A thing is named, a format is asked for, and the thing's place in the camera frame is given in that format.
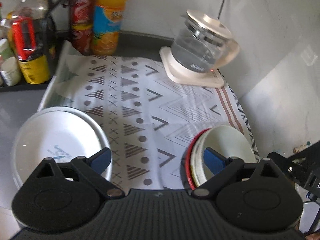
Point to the white printed plate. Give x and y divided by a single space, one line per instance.
61 133

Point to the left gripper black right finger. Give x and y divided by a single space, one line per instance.
224 170

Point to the white capped spice jar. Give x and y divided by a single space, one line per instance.
10 71

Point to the yellow tin with utensils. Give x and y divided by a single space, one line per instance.
35 70

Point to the white bowl with floral pattern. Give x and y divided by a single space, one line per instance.
225 140

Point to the orange juice bottle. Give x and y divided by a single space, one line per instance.
108 16

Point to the red cola can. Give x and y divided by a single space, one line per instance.
82 12
81 37

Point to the patterned white table cloth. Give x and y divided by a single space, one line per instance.
148 119

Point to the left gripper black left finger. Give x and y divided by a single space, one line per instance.
90 170

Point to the cream kettle heating base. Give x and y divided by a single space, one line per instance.
183 76

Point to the glass electric kettle cream lid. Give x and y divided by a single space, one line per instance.
204 43

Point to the red rimmed bowl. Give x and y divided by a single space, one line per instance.
185 167

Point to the black wire rack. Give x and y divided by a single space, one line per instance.
56 27

